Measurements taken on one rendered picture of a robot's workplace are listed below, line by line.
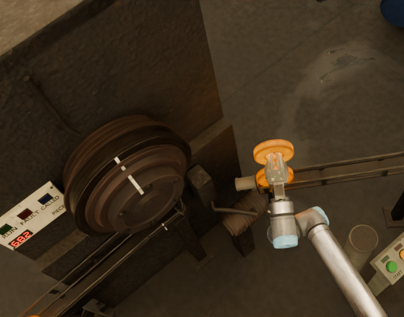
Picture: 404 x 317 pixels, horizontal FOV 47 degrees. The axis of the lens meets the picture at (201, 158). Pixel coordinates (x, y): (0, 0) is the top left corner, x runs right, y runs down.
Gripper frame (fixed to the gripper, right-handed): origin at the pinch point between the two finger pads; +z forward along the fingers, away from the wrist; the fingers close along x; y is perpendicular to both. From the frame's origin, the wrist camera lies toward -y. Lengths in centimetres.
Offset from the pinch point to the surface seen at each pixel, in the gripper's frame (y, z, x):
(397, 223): -87, -30, -63
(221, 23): -131, 124, 22
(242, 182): -21.5, -8.0, 14.1
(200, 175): -11.3, -4.3, 30.7
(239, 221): -34.5, -23.4, 18.3
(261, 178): -17.1, -7.6, 6.1
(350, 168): -25.8, -6.6, -32.1
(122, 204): 39, -19, 49
